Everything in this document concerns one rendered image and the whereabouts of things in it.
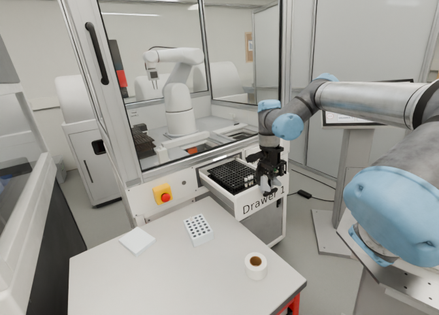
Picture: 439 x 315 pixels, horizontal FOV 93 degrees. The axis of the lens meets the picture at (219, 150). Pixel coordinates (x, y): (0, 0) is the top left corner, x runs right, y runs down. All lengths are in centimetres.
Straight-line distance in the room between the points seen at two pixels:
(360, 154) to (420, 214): 147
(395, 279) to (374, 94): 57
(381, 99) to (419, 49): 182
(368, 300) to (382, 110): 80
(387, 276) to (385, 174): 59
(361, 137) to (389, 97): 125
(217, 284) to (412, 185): 60
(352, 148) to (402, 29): 105
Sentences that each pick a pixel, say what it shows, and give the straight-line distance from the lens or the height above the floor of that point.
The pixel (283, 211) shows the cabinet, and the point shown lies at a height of 33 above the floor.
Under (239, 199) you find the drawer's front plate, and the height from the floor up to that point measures 92.
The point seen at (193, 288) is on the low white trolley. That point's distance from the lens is 77.
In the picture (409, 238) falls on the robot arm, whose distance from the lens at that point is 30.
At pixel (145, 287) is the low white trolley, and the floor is 76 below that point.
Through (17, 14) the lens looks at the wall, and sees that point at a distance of 417.
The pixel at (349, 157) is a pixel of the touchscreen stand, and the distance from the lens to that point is 174.
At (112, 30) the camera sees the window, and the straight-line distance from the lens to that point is 89.
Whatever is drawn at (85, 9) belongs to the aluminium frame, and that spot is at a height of 158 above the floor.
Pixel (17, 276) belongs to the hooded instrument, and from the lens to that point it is 88.
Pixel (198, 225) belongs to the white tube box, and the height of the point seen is 80.
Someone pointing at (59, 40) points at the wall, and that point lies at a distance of 408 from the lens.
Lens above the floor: 138
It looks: 22 degrees down
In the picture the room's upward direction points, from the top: 6 degrees counter-clockwise
